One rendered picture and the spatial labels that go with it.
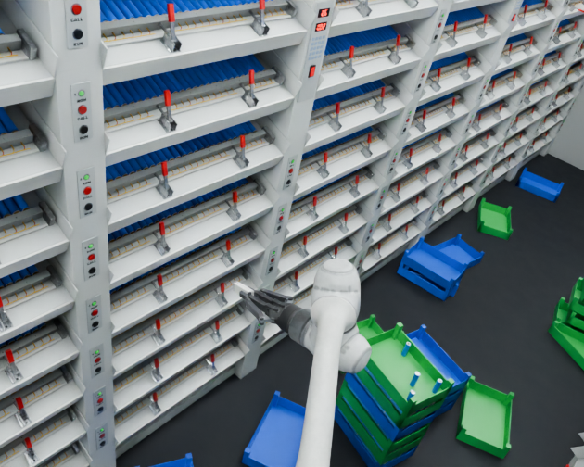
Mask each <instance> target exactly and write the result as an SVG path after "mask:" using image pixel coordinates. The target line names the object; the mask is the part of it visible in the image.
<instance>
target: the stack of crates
mask: <svg viewBox="0 0 584 467"><path fill-rule="evenodd" d="M425 329H426V326H425V325H424V324H423V325H421V327H420V329H419V330H416V331H414V332H411V333H409V334H406V335H407V336H408V337H409V338H410V339H411V340H412V341H413V342H414V344H415V345H416V346H417V347H418V348H419V349H420V350H421V351H422V352H423V353H424V355H425V356H426V357H427V358H428V359H429V360H430V361H431V362H432V364H433V365H434V366H435V367H436V368H437V369H438V370H439V371H440V372H441V374H442V375H443V376H444V377H445V378H446V379H447V380H448V379H450V378H452V380H453V381H454V382H455V383H454V385H453V386H452V388H451V391H450V392H449V394H448V395H447V396H446V398H445V400H444V402H443V404H442V405H441V407H440V409H439V410H438V413H437V415H436V416H435V417H437V416H439V415H440V414H442V413H444V412H446V411H447V410H450V409H452V407H453V405H454V404H455V402H456V400H457V398H458V397H459V396H460V395H461V393H462V391H463V389H464V387H465V386H466V384H467V382H468V381H469V379H470V377H471V376H472V374H471V373H470V372H466V373H464V372H463V370H462V369H461V368H460V367H459V366H458V365H457V364H456V363H455V362H454V361H453V360H452V359H451V358H450V357H449V355H448V354H447V353H446V352H445V351H444V350H443V349H442V348H441V347H440V346H439V345H438V344H437V343H436V342H435V341H434V339H433V338H432V337H431V336H430V335H429V334H428V333H427V332H426V331H425Z"/></svg>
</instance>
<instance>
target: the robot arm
mask: <svg viewBox="0 0 584 467"><path fill-rule="evenodd" d="M233 289H234V292H236V293H237V294H238V295H239V296H240V297H242V298H243V299H245V307H246V308H247V309H248V310H249V311H250V312H251V313H252V314H253V315H254V316H255V317H256V318H257V319H258V321H259V323H260V325H264V323H265V322H270V323H274V324H277V325H278V327H279V328H280V329H281V330H283V331H284V332H286V333H288V334H289V336H290V338H291V339H293V340H294V341H296V342H297V343H299V344H301V345H302V346H303V347H305V348H307V349H308V350H309V351H310V352H311V353H312V355H313V362H312V368H311V379H310V386H309V393H308V398H307V405H306V411H305V417H304V424H303V430H302V436H301V442H300V448H299V453H298V460H297V464H296V467H330V456H331V446H332V436H333V427H334V417H335V406H336V386H337V376H338V370H340V371H342V372H347V373H352V374H354V373H357V372H360V371H361V370H362V369H363V368H364V367H365V366H366V364H367V363H368V361H369V359H370V357H371V354H372V348H371V347H370V345H369V343H368V342H367V340H366V339H365V338H364V337H363V336H362V335H361V334H359V329H358V326H357V318H358V316H359V312H360V305H361V282H360V277H359V274H358V272H357V270H356V268H355V267H354V266H353V265H352V264H351V263H350V262H348V261H347V260H344V259H329V260H328V261H326V262H324V263H323V264H322V265H321V266H320V267H319V269H318V271H317V272H316V274H315V277H314V282H313V288H312V290H311V309H303V308H301V307H299V306H297V305H295V304H293V297H292V296H285V295H282V294H279V293H276V292H274V291H271V290H268V289H265V288H261V289H260V290H255V289H253V288H251V287H249V286H248V287H246V286H245V285H243V284H241V283H239V282H238V281H235V282H234V283H233ZM265 293H266V295H265ZM262 312H264V313H262ZM266 315H267V316H268V317H267V316H266Z"/></svg>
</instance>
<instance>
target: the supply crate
mask: <svg viewBox="0 0 584 467"><path fill-rule="evenodd" d="M402 327H403V324H402V323H401V322H399V323H397V324H396V327H395V328H393V329H391V330H388V331H386V332H383V333H382V334H378V335H375V336H372V337H370V338H367V339H366V338H365V337H364V338H365V339H366V340H367V342H368V343H369V345H370V347H371V348H372V354H371V357H370V359H369V361H368V363H367V364H366V367H367V368H368V370H369V371H370V372H371V373H372V375H373V376H374V377H375V379H376V380H377V381H378V382H379V384H380V385H381V386H383V388H384V389H385V390H386V391H387V393H388V394H389V395H390V397H391V398H392V399H393V400H394V402H395V403H396V404H397V405H398V406H399V408H400V409H401V410H402V412H403V413H404V414H405V415H406V416H408V415H410V414H412V413H414V412H416V411H418V410H420V409H422V408H424V407H426V406H428V405H430V404H432V403H434V402H436V401H438V400H440V399H441V398H444V397H446V396H447V395H448V394H449V392H450V391H451V388H452V386H453V385H454V383H455V382H454V381H453V380H452V378H450V379H448V380H447V379H446V378H445V377H444V376H443V375H442V374H441V372H440V371H439V370H438V369H437V368H436V367H435V366H434V365H433V364H432V362H431V361H430V360H429V359H428V358H427V357H426V356H425V355H424V353H423V352H422V351H421V350H420V349H419V348H418V347H417V346H416V345H415V344H414V342H413V341H412V340H411V339H410V338H409V337H408V336H407V335H406V334H405V333H404V332H403V331H402V330H401V329H402ZM406 342H410V343H411V346H410V348H409V350H408V352H407V354H406V356H405V357H403V356H402V355H401V352H402V350H403V349H404V347H405V344H406ZM415 372H419V373H420V376H419V378H418V380H417V382H416V384H415V386H410V382H411V380H412V378H413V376H414V374H415ZM438 379H441V380H442V384H441V386H440V387H439V389H438V392H437V393H436V394H434V393H433V392H432V389H433V387H434V385H435V383H436V381H437V380H438ZM411 390H414V391H415V395H414V397H411V398H410V399H409V401H407V399H406V398H407V397H408V395H409V393H410V391H411Z"/></svg>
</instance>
